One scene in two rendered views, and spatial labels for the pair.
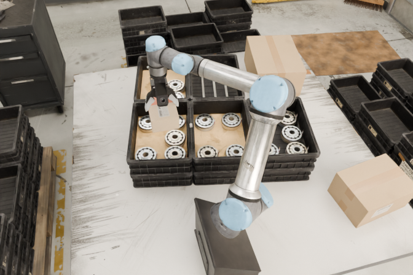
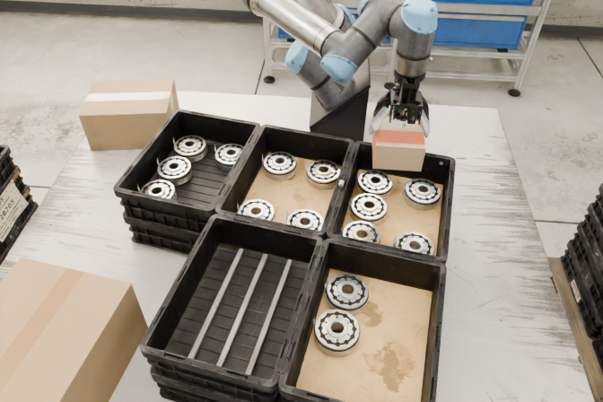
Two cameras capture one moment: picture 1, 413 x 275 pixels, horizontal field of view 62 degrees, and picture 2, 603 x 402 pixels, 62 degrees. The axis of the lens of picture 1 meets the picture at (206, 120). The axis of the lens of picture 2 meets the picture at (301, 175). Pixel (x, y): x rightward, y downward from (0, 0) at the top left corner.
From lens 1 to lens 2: 2.17 m
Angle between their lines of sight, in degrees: 89
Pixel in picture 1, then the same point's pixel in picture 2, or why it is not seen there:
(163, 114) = not seen: hidden behind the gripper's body
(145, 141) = (421, 225)
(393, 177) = (107, 94)
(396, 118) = not seen: outside the picture
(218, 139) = (293, 197)
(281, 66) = (56, 288)
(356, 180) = (152, 100)
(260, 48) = (42, 375)
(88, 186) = (512, 232)
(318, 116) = (65, 247)
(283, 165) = (223, 139)
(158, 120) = not seen: hidden behind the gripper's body
